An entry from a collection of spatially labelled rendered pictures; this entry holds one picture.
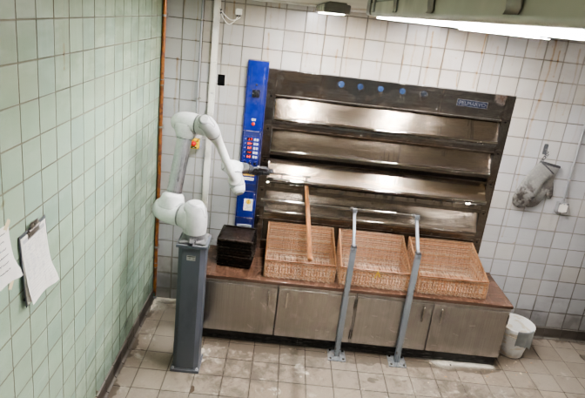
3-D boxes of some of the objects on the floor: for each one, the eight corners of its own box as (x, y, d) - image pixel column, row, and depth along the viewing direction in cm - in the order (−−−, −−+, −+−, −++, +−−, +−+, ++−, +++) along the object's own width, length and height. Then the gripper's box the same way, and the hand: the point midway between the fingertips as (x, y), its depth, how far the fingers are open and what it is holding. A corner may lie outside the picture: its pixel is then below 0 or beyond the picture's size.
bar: (248, 328, 434) (261, 196, 399) (399, 344, 438) (426, 213, 402) (244, 352, 405) (258, 211, 369) (406, 368, 408) (436, 230, 372)
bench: (206, 302, 465) (211, 243, 448) (474, 329, 472) (488, 272, 454) (195, 340, 412) (198, 274, 394) (497, 370, 418) (514, 306, 401)
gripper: (252, 159, 398) (277, 164, 412) (239, 169, 411) (265, 172, 425) (253, 168, 395) (279, 172, 409) (240, 178, 408) (265, 181, 422)
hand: (268, 172), depth 415 cm, fingers open, 5 cm apart
